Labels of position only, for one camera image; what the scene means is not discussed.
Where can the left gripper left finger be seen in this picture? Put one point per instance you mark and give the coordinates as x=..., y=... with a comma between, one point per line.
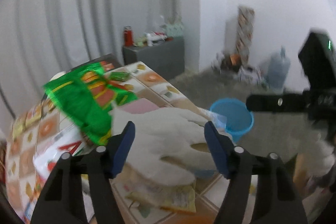
x=61, y=199

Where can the large green snack bag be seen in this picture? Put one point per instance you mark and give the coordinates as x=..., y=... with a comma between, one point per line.
x=87, y=96

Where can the white cotton glove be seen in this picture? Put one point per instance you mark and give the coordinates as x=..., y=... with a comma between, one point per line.
x=162, y=150

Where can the blue plastic trash basket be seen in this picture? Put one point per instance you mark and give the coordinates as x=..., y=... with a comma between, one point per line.
x=232, y=115

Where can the blue water jug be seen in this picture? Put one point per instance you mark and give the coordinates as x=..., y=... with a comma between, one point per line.
x=278, y=70

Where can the rolled patterned mat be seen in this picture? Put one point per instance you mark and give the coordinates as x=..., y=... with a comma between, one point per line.
x=246, y=19

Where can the dark snack box on floor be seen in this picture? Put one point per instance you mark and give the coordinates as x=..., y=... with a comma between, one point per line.
x=231, y=63

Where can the small green snack packet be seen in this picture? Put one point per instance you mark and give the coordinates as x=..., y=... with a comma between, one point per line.
x=119, y=76

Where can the mint green desk organizer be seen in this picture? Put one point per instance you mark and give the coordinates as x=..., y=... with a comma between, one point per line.
x=173, y=30

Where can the grey cabinet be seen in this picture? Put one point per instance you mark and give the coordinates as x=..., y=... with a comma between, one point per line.
x=167, y=59

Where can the small white bottle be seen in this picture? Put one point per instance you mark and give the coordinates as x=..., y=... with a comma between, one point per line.
x=148, y=39

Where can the red thermos bottle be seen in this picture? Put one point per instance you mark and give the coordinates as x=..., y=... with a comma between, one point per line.
x=128, y=36

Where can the grey curtain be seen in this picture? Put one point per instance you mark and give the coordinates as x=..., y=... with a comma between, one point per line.
x=39, y=38

